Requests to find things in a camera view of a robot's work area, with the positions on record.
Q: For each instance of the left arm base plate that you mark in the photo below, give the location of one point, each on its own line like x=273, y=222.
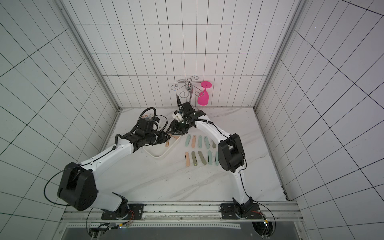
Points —
x=125, y=213

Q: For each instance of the aluminium mounting rail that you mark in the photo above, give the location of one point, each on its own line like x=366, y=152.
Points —
x=187, y=212

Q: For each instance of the mint folding fruit knife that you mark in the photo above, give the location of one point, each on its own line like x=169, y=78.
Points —
x=200, y=142
x=207, y=142
x=188, y=140

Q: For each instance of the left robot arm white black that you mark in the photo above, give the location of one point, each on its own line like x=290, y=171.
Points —
x=80, y=183

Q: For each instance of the mint knife bottom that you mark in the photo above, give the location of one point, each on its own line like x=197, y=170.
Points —
x=217, y=158

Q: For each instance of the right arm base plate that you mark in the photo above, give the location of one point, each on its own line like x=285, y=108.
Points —
x=232, y=212

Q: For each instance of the pink plastic wine glass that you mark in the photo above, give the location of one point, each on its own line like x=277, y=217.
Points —
x=203, y=98

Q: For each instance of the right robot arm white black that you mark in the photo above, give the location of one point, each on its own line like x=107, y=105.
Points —
x=231, y=155

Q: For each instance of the chrome cup holder stand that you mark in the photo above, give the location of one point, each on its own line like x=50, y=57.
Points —
x=188, y=88

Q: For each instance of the peach folding fruit knife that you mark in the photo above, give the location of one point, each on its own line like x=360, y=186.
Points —
x=187, y=158
x=194, y=139

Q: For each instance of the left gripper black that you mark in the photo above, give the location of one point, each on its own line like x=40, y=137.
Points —
x=162, y=136

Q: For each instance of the white plastic storage box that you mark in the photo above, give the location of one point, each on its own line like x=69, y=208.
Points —
x=160, y=151

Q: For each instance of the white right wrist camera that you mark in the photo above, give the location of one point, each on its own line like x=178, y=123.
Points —
x=177, y=116

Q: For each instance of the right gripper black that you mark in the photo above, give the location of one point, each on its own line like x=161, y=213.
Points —
x=177, y=128

